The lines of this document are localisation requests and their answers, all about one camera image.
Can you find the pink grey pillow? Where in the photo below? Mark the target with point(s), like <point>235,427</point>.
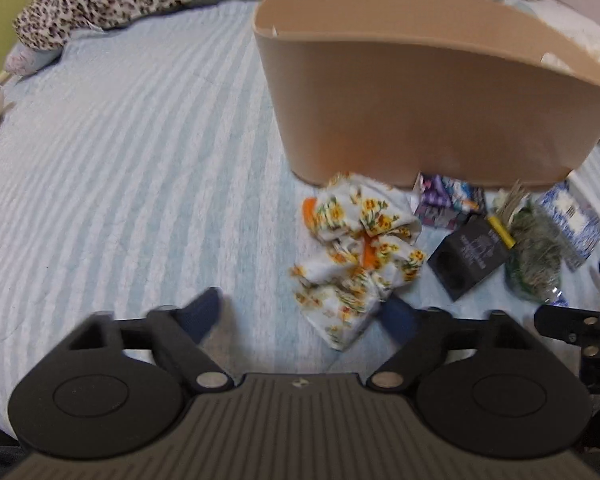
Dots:
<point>24,61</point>

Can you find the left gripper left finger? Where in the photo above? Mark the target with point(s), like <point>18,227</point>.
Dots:
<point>114,386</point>

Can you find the black small box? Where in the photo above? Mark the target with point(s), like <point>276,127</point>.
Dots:
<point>469,255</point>

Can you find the metal keys bunch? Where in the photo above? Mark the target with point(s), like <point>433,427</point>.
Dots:
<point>507,202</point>

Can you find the floral yellow white cloth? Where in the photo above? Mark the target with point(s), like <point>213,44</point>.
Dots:
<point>366,233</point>

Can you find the clear bag of green herbs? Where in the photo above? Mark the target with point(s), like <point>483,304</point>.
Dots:
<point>533,270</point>

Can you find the purple cartoon card box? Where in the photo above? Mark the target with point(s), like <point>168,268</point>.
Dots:
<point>447,203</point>

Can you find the tan plastic storage basket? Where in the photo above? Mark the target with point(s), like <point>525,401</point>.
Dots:
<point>396,88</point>

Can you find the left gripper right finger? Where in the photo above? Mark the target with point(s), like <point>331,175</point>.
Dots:
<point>485,385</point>

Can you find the blue white tissue pack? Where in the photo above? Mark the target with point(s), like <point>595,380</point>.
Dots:
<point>572,213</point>

